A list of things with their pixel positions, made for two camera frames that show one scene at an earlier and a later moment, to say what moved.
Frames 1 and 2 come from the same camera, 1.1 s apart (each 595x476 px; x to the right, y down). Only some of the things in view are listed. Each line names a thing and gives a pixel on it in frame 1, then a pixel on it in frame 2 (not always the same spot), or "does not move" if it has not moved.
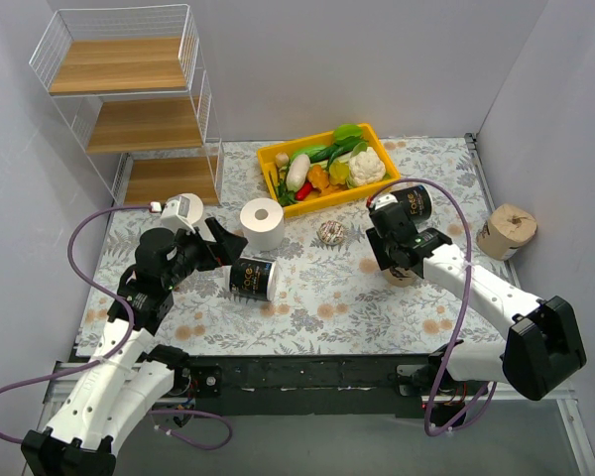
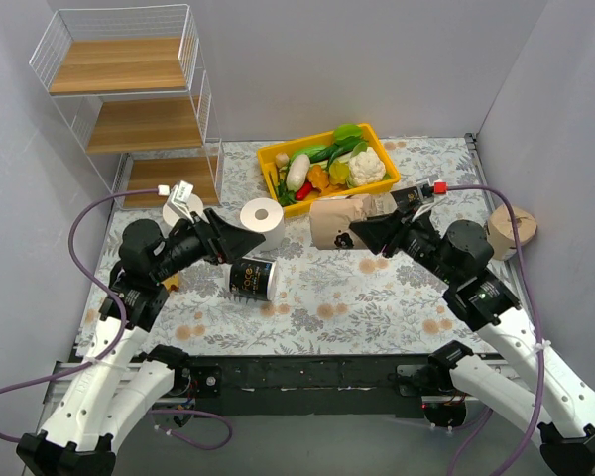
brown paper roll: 507,228 does not move
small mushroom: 282,159 does not move
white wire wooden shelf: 129,85 does not move
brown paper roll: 399,276 → 330,218
